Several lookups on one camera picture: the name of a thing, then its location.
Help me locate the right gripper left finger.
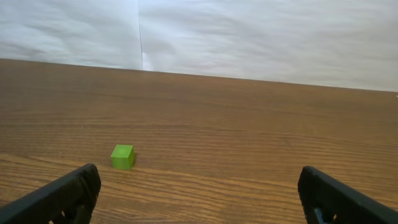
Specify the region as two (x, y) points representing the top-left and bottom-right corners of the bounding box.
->
(0, 163), (102, 224)

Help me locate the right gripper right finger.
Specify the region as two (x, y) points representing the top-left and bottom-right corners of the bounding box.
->
(297, 166), (398, 224)

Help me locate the green cube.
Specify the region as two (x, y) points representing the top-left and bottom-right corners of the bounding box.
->
(110, 144), (136, 170)

